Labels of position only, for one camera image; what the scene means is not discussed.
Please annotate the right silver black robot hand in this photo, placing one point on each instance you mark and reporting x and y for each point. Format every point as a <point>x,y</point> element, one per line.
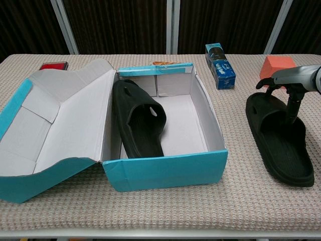
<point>298,77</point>

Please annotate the beige cloth-covered table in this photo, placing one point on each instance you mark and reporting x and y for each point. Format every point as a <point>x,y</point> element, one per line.
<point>160,208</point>

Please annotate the grey partition post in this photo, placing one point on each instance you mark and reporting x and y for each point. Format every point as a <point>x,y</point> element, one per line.
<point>278,27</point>
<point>172,25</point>
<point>64,27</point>

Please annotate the orange snack packet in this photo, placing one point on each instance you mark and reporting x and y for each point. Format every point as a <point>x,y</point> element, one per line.
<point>163,63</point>

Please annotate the orange cube block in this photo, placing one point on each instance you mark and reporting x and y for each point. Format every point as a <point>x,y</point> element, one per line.
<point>276,65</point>

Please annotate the white table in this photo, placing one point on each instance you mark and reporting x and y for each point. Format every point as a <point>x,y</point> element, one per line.
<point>160,234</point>

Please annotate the light blue cardboard shoe box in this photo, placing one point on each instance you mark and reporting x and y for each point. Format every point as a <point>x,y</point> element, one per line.
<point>163,173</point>

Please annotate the dark ribbed partition panel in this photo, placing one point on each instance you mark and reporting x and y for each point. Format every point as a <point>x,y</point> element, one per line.
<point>306,25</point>
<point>25,25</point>
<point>225,22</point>
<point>115,25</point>

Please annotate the black rubber slipper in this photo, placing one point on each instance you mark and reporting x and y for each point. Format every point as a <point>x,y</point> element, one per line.
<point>283,155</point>
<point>140,135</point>

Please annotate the small red object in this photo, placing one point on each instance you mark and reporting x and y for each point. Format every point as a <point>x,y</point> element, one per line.
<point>54,66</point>

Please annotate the blue cookie package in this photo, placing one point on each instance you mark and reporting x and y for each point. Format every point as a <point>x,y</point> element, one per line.
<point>222,70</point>

